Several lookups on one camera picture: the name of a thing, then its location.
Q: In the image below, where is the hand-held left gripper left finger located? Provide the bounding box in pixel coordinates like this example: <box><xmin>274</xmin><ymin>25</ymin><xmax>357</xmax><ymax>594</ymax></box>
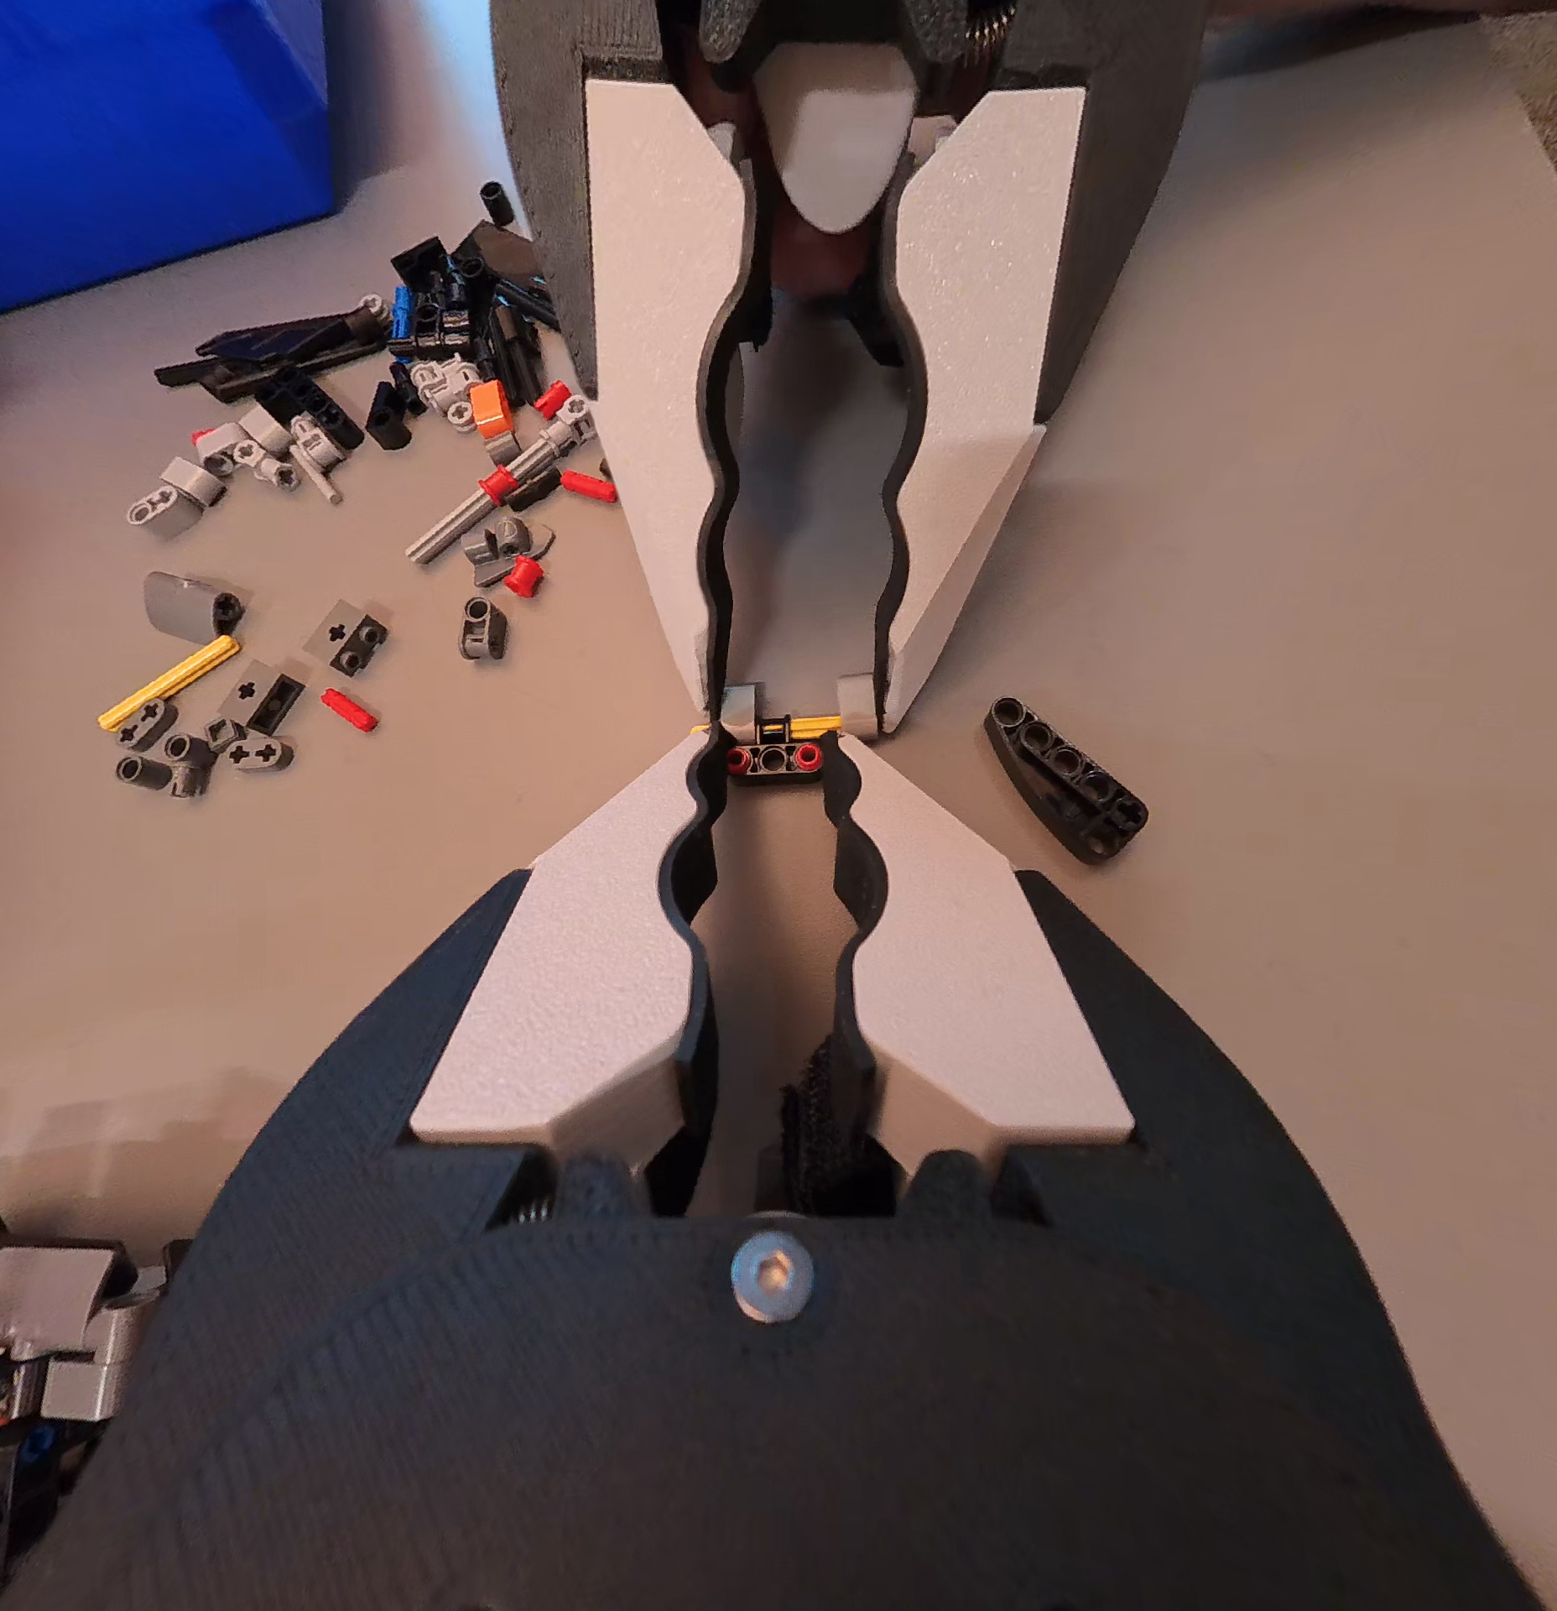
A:
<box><xmin>407</xmin><ymin>730</ymin><xmax>730</xmax><ymax>1195</ymax></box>

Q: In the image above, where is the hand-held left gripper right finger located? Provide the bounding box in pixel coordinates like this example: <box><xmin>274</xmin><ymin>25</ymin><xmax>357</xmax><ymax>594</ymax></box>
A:
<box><xmin>826</xmin><ymin>730</ymin><xmax>1138</xmax><ymax>1175</ymax></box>

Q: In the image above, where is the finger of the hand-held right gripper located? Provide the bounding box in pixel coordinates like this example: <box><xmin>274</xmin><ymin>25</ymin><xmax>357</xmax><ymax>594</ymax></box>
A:
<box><xmin>867</xmin><ymin>85</ymin><xmax>1088</xmax><ymax>735</ymax></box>
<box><xmin>583</xmin><ymin>79</ymin><xmax>767</xmax><ymax>724</ymax></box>

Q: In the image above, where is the small yellow-axle lego assembly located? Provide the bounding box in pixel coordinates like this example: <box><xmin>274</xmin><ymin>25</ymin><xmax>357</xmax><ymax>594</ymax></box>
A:
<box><xmin>689</xmin><ymin>672</ymin><xmax>884</xmax><ymax>784</ymax></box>

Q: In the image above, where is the pile of lego pieces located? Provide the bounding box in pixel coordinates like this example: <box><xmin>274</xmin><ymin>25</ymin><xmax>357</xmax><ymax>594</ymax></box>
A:
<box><xmin>96</xmin><ymin>181</ymin><xmax>622</xmax><ymax>800</ymax></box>

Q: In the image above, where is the partly built lego model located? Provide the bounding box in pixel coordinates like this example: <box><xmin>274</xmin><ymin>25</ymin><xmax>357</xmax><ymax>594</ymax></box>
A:
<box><xmin>0</xmin><ymin>1201</ymin><xmax>194</xmax><ymax>1575</ymax></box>

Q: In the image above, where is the black curved lego beam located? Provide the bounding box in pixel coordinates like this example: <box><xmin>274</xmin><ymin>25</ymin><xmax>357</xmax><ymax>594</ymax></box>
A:
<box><xmin>982</xmin><ymin>695</ymin><xmax>1151</xmax><ymax>865</ymax></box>

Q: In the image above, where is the blue plastic bin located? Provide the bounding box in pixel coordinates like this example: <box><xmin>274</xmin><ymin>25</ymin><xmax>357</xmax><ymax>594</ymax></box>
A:
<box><xmin>0</xmin><ymin>0</ymin><xmax>339</xmax><ymax>322</ymax></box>

